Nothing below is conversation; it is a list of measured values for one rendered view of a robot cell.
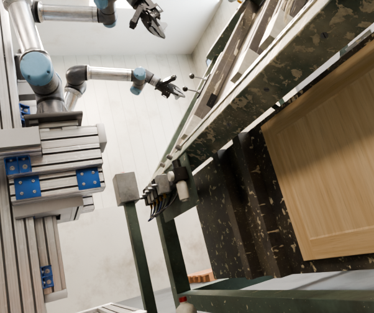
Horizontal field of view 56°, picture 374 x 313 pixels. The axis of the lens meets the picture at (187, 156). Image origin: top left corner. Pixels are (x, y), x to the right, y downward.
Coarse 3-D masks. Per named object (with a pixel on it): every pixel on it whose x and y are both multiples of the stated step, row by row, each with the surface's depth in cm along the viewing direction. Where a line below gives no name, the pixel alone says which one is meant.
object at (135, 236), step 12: (132, 204) 209; (132, 216) 207; (132, 228) 204; (132, 240) 202; (132, 252) 205; (144, 252) 202; (144, 264) 200; (144, 276) 198; (144, 288) 196; (144, 300) 194; (156, 312) 193
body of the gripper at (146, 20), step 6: (138, 0) 156; (144, 0) 159; (150, 0) 159; (132, 6) 158; (144, 6) 157; (150, 6) 156; (144, 12) 155; (156, 12) 157; (144, 18) 157; (144, 24) 160; (150, 24) 159
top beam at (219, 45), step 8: (256, 0) 220; (232, 16) 241; (232, 24) 242; (224, 32) 251; (216, 40) 264; (224, 40) 257; (216, 48) 266; (224, 48) 263; (208, 56) 276; (216, 56) 273
